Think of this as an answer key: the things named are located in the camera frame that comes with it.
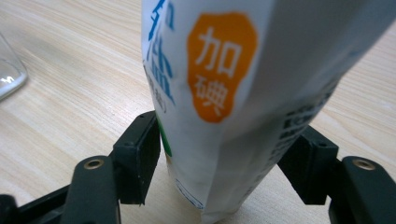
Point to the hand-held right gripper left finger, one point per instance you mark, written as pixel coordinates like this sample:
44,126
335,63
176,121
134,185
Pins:
137,155

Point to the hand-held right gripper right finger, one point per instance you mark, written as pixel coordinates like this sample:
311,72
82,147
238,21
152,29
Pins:
311,168

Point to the clear container with white lid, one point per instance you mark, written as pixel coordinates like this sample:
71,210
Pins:
9,77

